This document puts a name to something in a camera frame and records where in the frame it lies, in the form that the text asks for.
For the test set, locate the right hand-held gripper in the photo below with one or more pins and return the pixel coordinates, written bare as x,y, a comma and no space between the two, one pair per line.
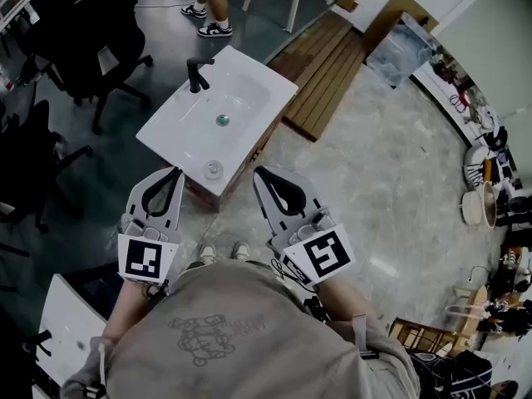
324,254

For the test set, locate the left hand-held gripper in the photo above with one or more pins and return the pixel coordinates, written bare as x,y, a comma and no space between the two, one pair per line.
143,256

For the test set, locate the small clear plastic vial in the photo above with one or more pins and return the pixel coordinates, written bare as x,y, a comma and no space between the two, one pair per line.
213,169

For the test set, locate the person's right forearm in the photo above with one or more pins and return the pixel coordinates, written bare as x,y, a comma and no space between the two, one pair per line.
345,306

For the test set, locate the person's left forearm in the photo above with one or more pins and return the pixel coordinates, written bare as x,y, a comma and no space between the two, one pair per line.
133,310

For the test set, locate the white sink basin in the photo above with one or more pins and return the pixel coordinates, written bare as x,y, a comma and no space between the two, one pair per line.
166,139

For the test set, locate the person's white right shoe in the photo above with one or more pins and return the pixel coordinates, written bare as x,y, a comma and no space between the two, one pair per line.
241,250

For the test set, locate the person's white shoe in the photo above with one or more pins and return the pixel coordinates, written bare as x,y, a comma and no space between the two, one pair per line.
241,250
208,252

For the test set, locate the person's white left shoe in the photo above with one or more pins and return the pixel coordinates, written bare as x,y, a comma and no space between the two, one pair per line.
208,252

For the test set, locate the brown slatted wooden platform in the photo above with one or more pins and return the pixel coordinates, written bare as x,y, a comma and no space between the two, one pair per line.
324,85

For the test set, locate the black office chair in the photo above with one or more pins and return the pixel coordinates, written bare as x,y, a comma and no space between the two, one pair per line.
87,35
29,164

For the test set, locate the person's grey t-shirt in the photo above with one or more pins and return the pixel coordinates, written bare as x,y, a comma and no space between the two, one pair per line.
249,347

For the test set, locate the white washbasin on black stand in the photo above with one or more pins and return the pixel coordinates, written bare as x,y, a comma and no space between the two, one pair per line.
70,318

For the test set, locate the stack of wooden frames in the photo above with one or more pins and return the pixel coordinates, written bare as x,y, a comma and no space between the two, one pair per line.
420,337

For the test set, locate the white round basket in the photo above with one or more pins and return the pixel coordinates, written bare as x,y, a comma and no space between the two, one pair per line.
474,206

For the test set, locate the white low ledge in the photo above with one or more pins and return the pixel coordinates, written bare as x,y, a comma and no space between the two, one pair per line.
440,102

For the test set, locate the black washbasin faucet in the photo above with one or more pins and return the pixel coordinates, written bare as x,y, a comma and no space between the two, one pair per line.
39,341

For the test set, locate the white striped bag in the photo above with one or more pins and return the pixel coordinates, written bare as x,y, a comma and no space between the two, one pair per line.
476,168

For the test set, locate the clear plastic storage bin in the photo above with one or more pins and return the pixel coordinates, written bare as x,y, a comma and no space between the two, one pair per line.
399,52

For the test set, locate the brown cardboard board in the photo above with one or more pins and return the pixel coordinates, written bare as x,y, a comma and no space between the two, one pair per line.
386,11

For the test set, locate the white table frame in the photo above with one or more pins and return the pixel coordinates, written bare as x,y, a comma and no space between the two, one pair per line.
295,2

